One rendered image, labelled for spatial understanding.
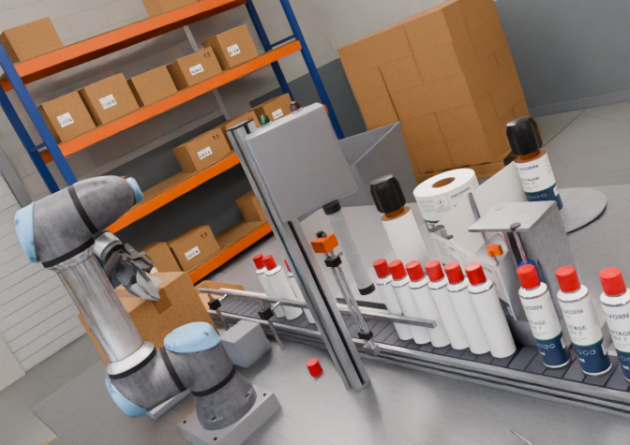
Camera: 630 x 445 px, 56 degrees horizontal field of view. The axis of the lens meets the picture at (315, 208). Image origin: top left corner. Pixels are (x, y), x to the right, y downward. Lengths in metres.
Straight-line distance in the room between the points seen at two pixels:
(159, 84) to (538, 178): 4.19
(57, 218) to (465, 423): 0.91
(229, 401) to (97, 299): 0.38
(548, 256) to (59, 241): 0.97
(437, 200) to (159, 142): 4.59
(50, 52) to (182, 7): 1.23
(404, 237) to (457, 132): 3.36
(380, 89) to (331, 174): 4.03
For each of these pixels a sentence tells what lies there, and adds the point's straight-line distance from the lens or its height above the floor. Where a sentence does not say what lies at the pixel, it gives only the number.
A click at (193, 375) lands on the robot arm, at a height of 1.02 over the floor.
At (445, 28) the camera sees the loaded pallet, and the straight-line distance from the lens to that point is 4.75.
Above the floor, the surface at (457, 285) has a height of 1.05.
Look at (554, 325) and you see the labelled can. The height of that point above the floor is 0.97.
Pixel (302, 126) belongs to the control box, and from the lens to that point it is 1.19.
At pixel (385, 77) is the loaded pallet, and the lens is 5.15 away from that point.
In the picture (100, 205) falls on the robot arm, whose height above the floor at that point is 1.46.
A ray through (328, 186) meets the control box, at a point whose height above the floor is 1.32.
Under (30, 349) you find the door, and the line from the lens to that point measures 5.78.
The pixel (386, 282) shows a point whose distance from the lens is 1.37.
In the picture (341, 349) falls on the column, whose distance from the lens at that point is 1.38.
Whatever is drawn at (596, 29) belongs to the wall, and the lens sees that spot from 5.86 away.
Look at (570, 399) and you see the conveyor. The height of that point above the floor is 0.84.
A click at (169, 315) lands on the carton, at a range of 1.82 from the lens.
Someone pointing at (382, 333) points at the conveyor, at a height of 0.88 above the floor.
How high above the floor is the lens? 1.61
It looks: 15 degrees down
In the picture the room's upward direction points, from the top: 24 degrees counter-clockwise
